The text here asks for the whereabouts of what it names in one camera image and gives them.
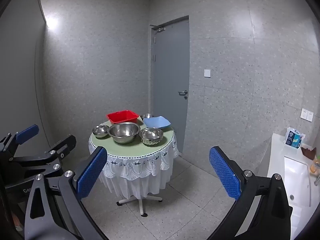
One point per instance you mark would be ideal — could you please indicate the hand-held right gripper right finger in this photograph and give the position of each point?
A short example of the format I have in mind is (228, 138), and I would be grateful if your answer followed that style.
(224, 172)

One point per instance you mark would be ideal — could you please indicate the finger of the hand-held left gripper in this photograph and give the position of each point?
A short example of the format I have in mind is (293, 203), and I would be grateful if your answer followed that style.
(63, 146)
(27, 131)

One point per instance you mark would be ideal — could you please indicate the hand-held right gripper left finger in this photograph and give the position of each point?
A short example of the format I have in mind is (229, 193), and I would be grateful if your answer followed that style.
(92, 173)

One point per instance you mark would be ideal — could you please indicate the small steel bowl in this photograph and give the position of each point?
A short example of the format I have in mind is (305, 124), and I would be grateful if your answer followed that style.
(147, 116)
(100, 130)

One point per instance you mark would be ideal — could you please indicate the large steel bowl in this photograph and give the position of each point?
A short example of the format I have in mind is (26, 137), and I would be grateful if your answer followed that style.
(123, 131)

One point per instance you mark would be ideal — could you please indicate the red plastic basin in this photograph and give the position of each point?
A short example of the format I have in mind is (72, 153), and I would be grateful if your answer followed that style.
(122, 116)

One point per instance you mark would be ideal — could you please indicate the ribbed steel bowl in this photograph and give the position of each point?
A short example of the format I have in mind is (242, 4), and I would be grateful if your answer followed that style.
(150, 135)

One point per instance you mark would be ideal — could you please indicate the blue plastic bowl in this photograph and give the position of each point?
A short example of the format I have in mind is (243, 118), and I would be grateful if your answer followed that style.
(157, 122)

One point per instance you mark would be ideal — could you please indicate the green lace-trimmed tablecloth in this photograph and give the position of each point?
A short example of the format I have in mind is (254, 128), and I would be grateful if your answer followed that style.
(132, 152)

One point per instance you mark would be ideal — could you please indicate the white table base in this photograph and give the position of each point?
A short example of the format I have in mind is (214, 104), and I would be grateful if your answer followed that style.
(140, 201)

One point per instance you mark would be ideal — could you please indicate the white sink counter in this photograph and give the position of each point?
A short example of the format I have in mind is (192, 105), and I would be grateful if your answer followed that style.
(277, 152)

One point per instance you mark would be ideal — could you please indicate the blue tissue pack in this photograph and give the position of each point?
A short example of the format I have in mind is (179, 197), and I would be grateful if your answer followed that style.
(294, 138)

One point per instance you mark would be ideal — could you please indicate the brown paper bag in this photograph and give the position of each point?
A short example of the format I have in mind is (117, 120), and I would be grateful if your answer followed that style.
(308, 153)

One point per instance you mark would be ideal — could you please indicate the orange bottle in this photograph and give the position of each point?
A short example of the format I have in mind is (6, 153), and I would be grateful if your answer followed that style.
(314, 166)

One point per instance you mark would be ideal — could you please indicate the grey door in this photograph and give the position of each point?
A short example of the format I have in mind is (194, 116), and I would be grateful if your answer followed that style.
(170, 85)

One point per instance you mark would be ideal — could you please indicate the door closer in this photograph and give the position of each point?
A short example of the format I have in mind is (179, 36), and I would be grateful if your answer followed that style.
(158, 27)

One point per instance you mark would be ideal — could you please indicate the white wall socket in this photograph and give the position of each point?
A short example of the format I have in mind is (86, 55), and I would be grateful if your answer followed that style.
(307, 115)

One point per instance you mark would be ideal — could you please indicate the white light switch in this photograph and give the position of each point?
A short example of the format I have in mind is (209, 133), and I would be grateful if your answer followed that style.
(207, 73)

